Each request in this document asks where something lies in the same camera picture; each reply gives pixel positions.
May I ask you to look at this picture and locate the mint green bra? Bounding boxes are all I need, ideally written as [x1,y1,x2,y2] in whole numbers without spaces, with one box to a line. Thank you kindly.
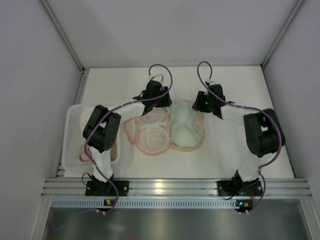
[169,101,204,149]

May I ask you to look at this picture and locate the floral pink laundry bag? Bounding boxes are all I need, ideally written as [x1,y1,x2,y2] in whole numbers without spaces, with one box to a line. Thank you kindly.
[123,100,205,156]

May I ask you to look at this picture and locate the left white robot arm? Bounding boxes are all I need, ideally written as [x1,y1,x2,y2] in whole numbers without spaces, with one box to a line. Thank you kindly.
[82,79,172,183]

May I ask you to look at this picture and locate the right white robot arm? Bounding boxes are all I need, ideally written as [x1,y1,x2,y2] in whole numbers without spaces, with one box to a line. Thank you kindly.
[192,84,286,182]

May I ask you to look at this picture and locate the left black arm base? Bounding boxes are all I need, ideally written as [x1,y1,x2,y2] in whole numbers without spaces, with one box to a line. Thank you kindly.
[85,180,130,197]

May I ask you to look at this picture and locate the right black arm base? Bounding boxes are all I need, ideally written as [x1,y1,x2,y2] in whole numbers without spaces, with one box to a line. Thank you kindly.
[217,179,263,199]

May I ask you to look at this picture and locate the white and pink garments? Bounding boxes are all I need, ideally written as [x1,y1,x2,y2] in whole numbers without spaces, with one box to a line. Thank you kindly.
[77,107,118,163]

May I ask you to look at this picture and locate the white plastic basket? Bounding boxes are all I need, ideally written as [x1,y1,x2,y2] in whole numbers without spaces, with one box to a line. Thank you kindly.
[60,103,122,170]

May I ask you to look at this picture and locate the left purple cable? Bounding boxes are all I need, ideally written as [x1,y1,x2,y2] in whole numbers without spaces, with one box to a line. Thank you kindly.
[84,63,174,215]

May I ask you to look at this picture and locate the purple cable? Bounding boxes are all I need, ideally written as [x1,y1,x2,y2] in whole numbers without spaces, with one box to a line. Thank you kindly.
[84,63,174,215]
[197,61,282,213]

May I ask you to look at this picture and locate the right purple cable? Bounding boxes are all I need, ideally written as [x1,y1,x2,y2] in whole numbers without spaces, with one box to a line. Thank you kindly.
[197,61,282,213]

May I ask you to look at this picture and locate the aluminium mounting rail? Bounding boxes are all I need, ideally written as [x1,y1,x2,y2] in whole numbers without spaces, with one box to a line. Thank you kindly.
[40,177,313,199]

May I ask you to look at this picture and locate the white slotted cable duct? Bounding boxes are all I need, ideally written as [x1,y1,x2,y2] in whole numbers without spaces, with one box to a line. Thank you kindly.
[51,198,252,209]

